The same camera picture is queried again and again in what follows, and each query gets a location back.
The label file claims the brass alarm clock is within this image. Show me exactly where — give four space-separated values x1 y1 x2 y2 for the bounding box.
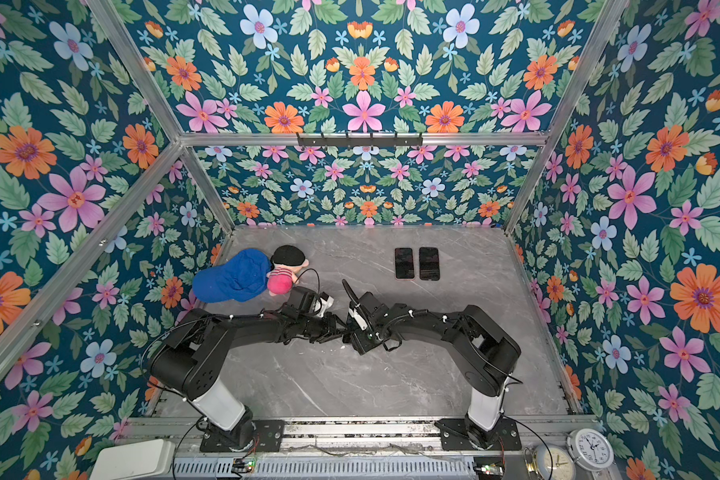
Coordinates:
528 445 576 480

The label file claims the metal hook rail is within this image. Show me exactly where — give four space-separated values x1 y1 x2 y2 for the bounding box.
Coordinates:
296 133 424 148

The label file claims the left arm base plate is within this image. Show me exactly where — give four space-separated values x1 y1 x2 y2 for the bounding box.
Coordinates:
199 419 285 453

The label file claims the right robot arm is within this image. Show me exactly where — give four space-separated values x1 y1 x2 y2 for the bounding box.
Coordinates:
342 280 521 449

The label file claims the doll with black hair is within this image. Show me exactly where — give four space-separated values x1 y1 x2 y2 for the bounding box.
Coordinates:
267 245 309 296

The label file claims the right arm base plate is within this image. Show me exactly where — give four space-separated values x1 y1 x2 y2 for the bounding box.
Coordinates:
434 416 522 451

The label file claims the black phone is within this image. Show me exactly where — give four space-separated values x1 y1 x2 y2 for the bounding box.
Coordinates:
419 247 441 281
394 247 415 280

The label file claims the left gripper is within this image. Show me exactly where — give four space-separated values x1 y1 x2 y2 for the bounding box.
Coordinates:
296 311 353 344

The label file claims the white box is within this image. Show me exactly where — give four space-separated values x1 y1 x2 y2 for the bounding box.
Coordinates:
90 439 175 480

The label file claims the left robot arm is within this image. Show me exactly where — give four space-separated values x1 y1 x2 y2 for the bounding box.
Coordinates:
148 287 347 452

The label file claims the white clock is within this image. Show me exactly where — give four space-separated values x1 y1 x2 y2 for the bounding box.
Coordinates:
567 428 615 472

